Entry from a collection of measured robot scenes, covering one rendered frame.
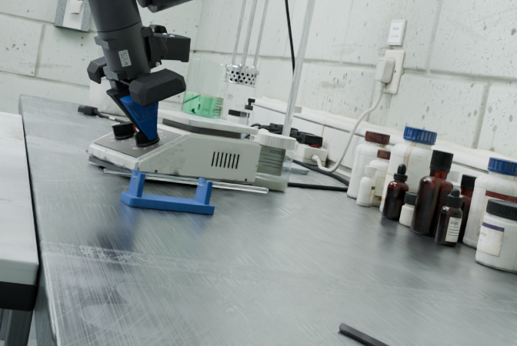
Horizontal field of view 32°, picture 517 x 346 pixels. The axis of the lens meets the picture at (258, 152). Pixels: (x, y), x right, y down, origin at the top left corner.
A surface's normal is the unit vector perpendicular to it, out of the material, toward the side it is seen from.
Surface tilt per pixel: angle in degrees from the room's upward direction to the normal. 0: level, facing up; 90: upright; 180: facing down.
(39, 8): 90
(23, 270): 90
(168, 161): 90
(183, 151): 90
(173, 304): 0
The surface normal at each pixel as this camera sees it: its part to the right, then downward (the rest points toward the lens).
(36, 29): 0.26, 0.12
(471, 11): -0.95, -0.16
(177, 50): 0.55, 0.23
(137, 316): 0.18, -0.98
